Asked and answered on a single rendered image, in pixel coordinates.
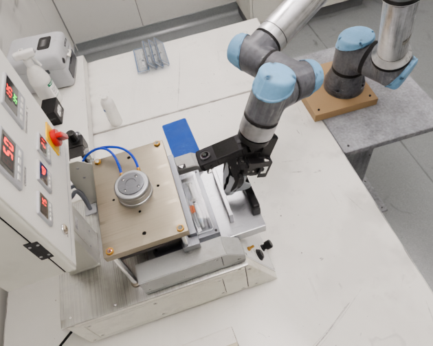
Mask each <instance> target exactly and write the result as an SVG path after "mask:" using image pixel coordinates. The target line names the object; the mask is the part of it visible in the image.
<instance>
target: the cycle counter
mask: <svg viewBox="0 0 433 346"><path fill-rule="evenodd" d="M1 161H2V162H3V163H4V164H5V165H6V166H7V167H8V168H9V169H10V170H11V171H12V172H13V168H14V145H13V144H12V143H11V142H10V140H9V139H8V138H7V137H6V136H5V135H4V134H3V145H2V154H1Z"/></svg>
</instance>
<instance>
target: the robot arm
mask: <svg viewBox="0 0 433 346"><path fill-rule="evenodd" d="M327 1H328V0H284V1H283V2H282V3H281V4H280V5H279V6H278V7H277V8H276V9H275V10H274V11H273V12H272V13H271V14H270V15H269V16H268V17H267V18H266V19H265V20H264V21H263V23H262V24H261V25H260V26H259V27H258V28H257V29H256V30H255V31H254V32H253V33H252V35H249V34H245V33H240V34H237V35H235V36H234V37H233V38H232V40H231V41H230V43H229V45H228V47H227V59H228V60H229V62H230V63H231V64H233V65H234V66H235V67H236V68H238V69H239V70H240V71H244V72H245V73H247V74H249V75H251V76H252V77H254V81H253V83H252V90H251V92H250V95H249V98H248V101H247V104H246V107H245V110H244V113H243V116H242V119H241V122H240V125H239V130H238V134H237V135H234V136H232V137H229V138H227V139H224V140H223V141H220V142H217V143H215V144H212V145H211V146H208V147H206V148H203V149H201V150H198V151H196V154H195V155H196V158H197V162H198V164H199V167H200V168H201V169H202V170H203V171H207V170H210V169H212V168H215V167H216V166H219V165H221V164H223V190H224V192H225V195H226V196H231V195H232V194H234V193H235V192H239V191H242V190H245V189H249V188H250V187H251V183H248V182H245V181H246V179H247V177H246V176H256V175H258V176H257V178H260V177H266V176H267V173H268V171H269V169H270V167H271V165H272V163H273V161H272V160H271V158H270V156H271V153H272V151H273V149H274V146H275V145H276V142H277V140H278V136H277V135H276V134H275V133H274V132H275V130H276V127H277V125H278V122H279V121H280V118H281V116H282V113H283V111H284V110H285V109H286V108H287V107H289V106H291V105H293V104H295V103H296V102H299V101H300V100H302V99H304V98H306V97H309V96H311V95H312V94H313V93H314V92H316V91H317V90H318V89H319V88H320V87H321V86H322V84H323V85H324V89H325V91H326V92H327V93H328V94H330V95H332V96H333V97H336V98H340V99H351V98H354V97H357V96H358V95H360V94H361V93H362V92H363V90H364V87H365V83H366V81H365V76H366V77H367V78H370V79H371V80H374V81H375V82H378V83H380V84H382V85H384V86H385V87H388V88H390V89H393V90H395V89H398V88H399V87H400V86H401V85H402V84H403V82H404V81H405V80H406V78H407V77H408V76H409V75H410V73H411V71H412V70H413V69H414V67H415V66H416V64H417V62H418V58H415V56H412V48H411V46H410V44H409V43H410V37H411V34H412V29H413V26H414V21H415V18H416V15H417V10H418V6H419V2H420V0H382V1H383V5H382V11H381V22H380V28H379V39H378V41H377V40H375V33H374V31H373V30H372V29H370V28H368V27H363V26H355V27H350V28H347V29H345V30H344V31H343V32H341V33H340V35H339V36H338V39H337V42H336V44H335V53H334V57H333V63H332V66H331V68H330V69H329V71H328V72H327V74H326V75H325V77H324V72H323V69H322V67H321V66H320V64H319V63H318V62H316V61H315V60H312V59H303V60H299V61H297V60H295V59H293V58H291V57H290V56H288V55H286V54H284V53H282V52H281V51H282V50H283V49H284V48H285V46H286V45H287V44H288V43H289V42H290V41H291V40H292V39H293V37H294V36H295V35H296V34H297V33H298V32H299V31H300V30H301V29H302V28H303V27H304V26H305V25H306V24H307V23H308V22H309V20H310V19H311V18H312V17H313V16H314V15H315V14H316V13H317V12H318V10H319V9H320V8H321V7H322V6H323V5H324V4H325V3H326V2H327ZM323 82H324V83H323ZM265 159H267V160H269V161H265ZM264 167H268V168H267V171H266V173H262V174H261V172H263V171H264Z"/></svg>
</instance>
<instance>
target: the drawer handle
mask: <svg viewBox="0 0 433 346"><path fill-rule="evenodd" d="M244 192H245V195H246V196H247V199H248V201H249V204H250V206H251V208H252V213H253V215H254V216H255V215H257V214H260V204H259V202H258V199H257V197H256V195H255V193H254V190H253V189H252V186H251V187H250V188H249V189H245V190H244Z"/></svg>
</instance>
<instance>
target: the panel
mask: <svg viewBox="0 0 433 346"><path fill-rule="evenodd" d="M240 243H241V246H242V248H243V251H244V254H245V256H246V257H247V258H249V259H251V260H253V261H255V262H257V263H259V264H261V265H263V266H265V267H267V268H269V269H270V270H272V271H274V272H276V271H275V268H274V266H273V264H272V262H271V259H270V257H269V254H268V252H267V249H265V251H263V250H262V248H261V247H260V246H261V245H262V244H263V240H262V238H261V236H260V234H259V233H257V234H255V235H251V236H249V237H246V238H243V239H241V240H240ZM258 249H260V250H261V251H262V252H263V254H264V259H261V258H260V257H259V255H258V253H257V250H258Z"/></svg>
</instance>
